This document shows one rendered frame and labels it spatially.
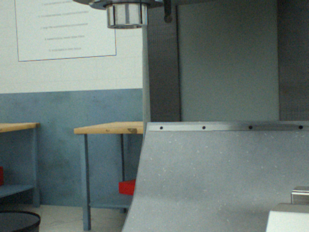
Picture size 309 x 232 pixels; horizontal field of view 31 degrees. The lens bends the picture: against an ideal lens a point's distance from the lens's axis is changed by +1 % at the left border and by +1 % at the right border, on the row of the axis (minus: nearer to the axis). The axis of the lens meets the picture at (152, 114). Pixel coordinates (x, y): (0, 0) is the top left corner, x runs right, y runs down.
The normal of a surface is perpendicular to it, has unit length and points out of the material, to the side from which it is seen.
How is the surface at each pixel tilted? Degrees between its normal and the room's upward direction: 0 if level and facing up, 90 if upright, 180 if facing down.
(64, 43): 90
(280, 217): 40
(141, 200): 48
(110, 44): 90
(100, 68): 90
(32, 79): 90
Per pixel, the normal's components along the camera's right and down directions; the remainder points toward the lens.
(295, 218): -0.31, -0.72
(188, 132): -0.40, -0.39
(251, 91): -0.42, 0.07
